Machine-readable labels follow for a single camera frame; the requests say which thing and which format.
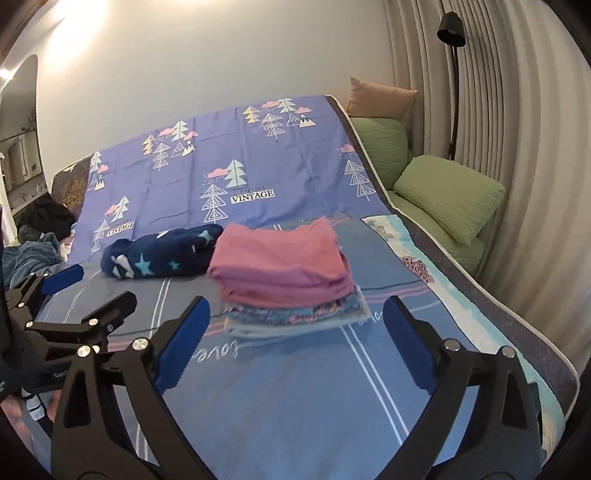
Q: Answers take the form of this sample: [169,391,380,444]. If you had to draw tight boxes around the teal fleece blanket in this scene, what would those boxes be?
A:
[2,232,62,291]

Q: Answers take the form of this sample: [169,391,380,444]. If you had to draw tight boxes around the black clothes pile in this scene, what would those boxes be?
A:
[16,194,76,244]

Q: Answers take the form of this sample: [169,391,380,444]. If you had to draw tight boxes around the navy star fleece garment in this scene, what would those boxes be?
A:
[100,224,223,280]

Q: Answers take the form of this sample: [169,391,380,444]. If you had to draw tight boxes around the black floor lamp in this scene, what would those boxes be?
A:
[437,11,467,161]

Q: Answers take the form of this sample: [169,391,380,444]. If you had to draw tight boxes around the purple tree print duvet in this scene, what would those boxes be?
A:
[69,95,391,263]

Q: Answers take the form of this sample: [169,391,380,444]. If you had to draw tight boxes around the far green pillow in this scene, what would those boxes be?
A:
[351,117,413,190]

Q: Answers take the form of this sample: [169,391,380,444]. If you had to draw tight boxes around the folded clothes stack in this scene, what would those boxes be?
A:
[222,286,372,338]

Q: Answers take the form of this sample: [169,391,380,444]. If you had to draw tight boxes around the green pillow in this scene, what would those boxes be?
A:
[351,117,413,190]
[394,155,505,246]

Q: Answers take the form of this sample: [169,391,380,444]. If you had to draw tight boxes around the tan pillow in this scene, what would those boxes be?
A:
[346,77,418,121]

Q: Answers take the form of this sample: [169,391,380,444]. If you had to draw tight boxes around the near green pillow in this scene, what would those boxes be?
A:
[394,155,505,246]

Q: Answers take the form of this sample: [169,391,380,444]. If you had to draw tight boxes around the blue striped bed sheet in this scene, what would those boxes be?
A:
[39,215,579,479]

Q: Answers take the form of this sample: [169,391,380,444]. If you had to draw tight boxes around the pink shirt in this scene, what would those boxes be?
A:
[207,217,355,309]

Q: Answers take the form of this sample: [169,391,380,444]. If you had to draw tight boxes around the person's left hand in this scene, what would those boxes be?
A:
[1,390,61,441]

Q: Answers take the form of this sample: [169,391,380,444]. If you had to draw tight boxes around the beige curtain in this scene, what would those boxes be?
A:
[385,1,590,368]

